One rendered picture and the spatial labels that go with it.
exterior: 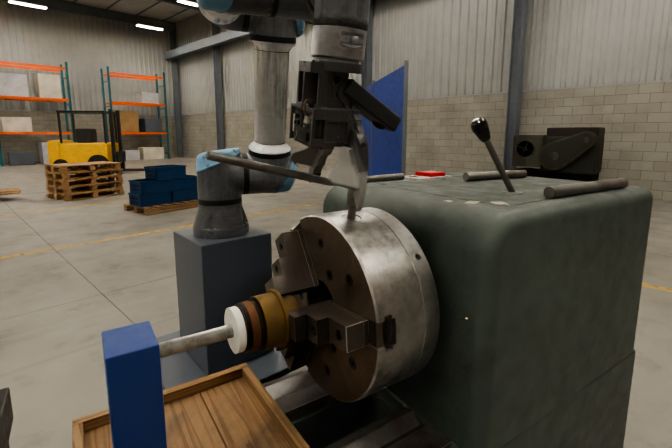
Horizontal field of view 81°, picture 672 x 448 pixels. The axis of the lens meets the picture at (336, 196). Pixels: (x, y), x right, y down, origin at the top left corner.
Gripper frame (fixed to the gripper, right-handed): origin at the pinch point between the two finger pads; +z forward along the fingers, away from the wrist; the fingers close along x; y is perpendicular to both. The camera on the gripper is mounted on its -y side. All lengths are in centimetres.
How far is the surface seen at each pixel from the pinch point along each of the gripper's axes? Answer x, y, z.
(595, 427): 26, -57, 50
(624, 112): -363, -946, 4
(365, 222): 2.3, -4.8, 4.2
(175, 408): -9.6, 23.2, 41.5
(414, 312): 14.6, -6.5, 14.0
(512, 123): -569, -869, 61
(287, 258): -4.5, 5.5, 12.2
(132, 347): 3.6, 30.0, 16.3
